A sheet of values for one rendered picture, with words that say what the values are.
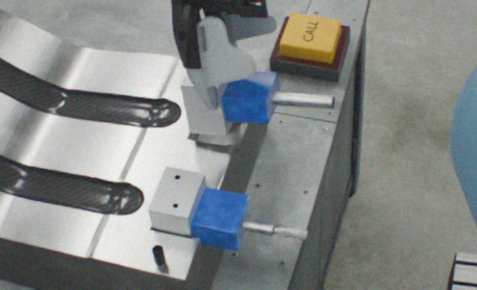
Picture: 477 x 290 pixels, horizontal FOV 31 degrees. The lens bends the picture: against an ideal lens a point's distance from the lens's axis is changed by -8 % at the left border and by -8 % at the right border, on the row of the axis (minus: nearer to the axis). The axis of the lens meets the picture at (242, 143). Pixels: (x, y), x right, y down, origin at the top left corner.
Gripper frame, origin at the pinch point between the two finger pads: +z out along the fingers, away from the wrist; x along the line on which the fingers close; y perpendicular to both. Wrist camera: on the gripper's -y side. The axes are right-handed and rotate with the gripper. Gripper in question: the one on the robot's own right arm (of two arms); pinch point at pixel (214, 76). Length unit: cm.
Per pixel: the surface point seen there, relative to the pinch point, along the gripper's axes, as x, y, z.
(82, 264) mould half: -17.1, -8.6, 8.5
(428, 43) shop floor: 130, 2, 79
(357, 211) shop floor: 73, -7, 85
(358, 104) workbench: 72, -5, 56
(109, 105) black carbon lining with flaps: 1.1, -12.4, 4.6
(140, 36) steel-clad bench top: 21.0, -18.1, 9.2
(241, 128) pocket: 1.6, 1.0, 7.0
